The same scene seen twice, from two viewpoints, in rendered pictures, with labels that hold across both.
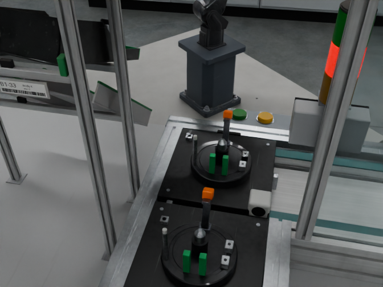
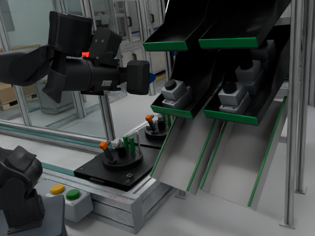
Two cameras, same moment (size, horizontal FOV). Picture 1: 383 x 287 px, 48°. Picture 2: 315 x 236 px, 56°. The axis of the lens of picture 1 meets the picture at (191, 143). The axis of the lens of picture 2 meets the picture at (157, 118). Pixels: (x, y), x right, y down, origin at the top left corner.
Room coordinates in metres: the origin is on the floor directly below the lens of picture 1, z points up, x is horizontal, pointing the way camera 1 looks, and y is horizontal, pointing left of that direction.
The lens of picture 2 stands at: (1.52, 0.42, 1.43)
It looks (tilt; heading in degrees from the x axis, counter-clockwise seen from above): 19 degrees down; 203
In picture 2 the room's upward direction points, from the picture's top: 7 degrees counter-clockwise
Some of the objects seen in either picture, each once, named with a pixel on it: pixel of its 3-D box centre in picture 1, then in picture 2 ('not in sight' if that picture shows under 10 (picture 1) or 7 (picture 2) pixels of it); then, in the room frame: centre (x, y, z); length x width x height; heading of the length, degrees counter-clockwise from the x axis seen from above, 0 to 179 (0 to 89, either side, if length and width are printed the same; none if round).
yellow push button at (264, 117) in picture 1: (265, 118); (57, 190); (0.92, -0.20, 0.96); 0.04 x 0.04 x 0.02
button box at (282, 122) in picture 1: (264, 127); (60, 198); (0.92, -0.20, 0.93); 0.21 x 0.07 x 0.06; 78
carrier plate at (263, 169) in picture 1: (220, 168); (123, 163); (0.73, -0.07, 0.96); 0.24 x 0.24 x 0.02; 78
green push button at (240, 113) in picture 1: (239, 115); (73, 195); (0.94, -0.13, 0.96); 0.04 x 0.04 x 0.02
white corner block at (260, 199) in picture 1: (259, 204); (119, 145); (0.61, -0.14, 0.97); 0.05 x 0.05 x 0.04; 78
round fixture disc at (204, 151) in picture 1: (221, 163); (122, 158); (0.73, -0.07, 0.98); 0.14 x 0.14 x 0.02
